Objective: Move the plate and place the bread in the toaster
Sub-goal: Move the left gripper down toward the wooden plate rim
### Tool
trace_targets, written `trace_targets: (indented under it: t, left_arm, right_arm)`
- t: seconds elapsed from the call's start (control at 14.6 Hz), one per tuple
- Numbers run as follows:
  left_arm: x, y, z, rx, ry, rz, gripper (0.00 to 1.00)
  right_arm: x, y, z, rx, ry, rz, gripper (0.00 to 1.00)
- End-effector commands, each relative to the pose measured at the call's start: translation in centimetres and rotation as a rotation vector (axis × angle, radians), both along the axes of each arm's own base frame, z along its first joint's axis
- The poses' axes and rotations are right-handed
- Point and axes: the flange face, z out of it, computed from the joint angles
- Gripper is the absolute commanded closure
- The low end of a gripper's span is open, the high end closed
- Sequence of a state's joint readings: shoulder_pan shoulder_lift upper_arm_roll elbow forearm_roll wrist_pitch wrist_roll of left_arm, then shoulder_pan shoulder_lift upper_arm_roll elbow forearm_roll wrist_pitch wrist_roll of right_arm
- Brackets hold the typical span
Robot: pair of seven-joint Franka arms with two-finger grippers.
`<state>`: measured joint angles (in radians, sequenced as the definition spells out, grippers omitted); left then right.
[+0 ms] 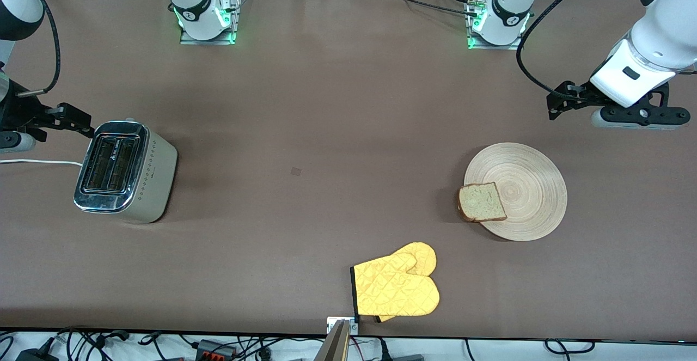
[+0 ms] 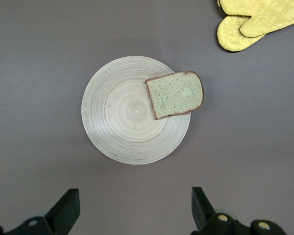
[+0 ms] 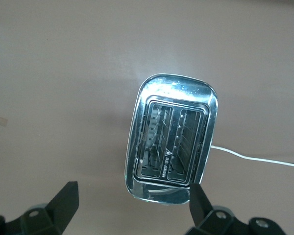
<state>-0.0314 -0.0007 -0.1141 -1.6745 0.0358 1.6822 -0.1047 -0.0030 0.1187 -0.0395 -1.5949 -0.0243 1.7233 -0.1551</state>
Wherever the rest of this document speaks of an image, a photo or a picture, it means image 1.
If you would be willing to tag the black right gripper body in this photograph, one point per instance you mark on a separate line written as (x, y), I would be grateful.
(22, 111)

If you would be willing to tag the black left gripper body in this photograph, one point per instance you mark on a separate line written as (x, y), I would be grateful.
(581, 96)

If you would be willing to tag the round wooden plate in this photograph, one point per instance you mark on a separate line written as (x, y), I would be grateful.
(531, 187)

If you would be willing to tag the slice of brown bread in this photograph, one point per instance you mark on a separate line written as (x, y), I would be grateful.
(482, 202)

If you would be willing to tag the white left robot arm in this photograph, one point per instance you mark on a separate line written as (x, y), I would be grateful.
(664, 34)

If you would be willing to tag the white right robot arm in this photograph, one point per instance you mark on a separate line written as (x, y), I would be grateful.
(196, 1)

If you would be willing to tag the chrome and beige toaster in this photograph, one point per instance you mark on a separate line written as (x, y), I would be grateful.
(147, 187)

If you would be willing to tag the black power adapter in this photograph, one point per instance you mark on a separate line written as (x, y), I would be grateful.
(32, 356)

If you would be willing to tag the yellow quilted oven mitt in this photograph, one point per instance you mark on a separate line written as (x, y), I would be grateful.
(397, 290)

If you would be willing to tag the red and black connector box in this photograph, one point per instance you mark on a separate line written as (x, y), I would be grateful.
(209, 347)

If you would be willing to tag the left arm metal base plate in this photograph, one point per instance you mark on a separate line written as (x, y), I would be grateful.
(493, 47)

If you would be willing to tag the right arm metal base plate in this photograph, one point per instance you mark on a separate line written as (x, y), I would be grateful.
(209, 41)

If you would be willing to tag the small white metal bracket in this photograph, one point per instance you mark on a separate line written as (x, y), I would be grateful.
(332, 323)

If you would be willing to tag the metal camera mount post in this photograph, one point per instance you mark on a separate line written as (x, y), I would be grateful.
(335, 347)

